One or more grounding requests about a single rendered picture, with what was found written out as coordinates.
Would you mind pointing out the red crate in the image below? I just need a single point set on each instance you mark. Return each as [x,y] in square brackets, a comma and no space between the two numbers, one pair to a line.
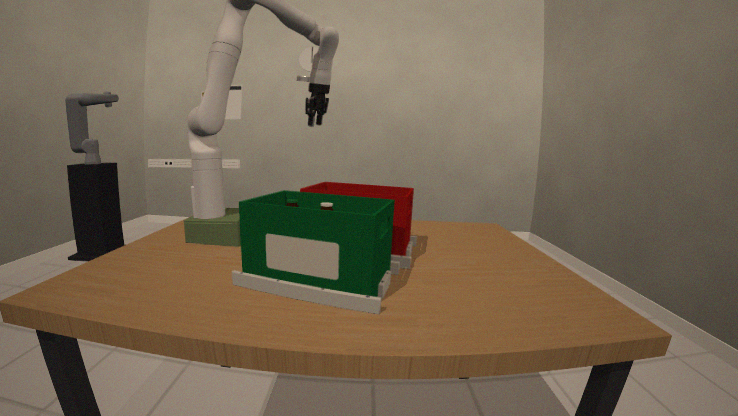
[401,211]

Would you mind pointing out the green crate with dividers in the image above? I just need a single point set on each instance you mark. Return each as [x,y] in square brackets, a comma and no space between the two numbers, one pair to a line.
[339,250]

